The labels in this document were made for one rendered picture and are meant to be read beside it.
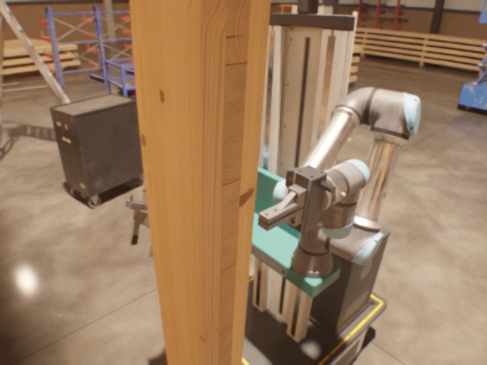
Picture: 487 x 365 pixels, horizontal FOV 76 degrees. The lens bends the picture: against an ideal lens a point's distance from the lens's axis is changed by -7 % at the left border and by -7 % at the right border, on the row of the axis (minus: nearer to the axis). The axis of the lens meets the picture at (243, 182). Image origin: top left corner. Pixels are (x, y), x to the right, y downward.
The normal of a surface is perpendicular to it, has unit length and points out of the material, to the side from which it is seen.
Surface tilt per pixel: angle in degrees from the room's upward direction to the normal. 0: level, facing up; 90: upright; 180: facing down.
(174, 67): 90
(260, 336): 0
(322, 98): 90
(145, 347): 0
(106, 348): 0
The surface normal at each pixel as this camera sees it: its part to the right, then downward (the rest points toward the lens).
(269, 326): 0.02, -0.89
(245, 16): 0.67, 0.39
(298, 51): -0.76, 0.29
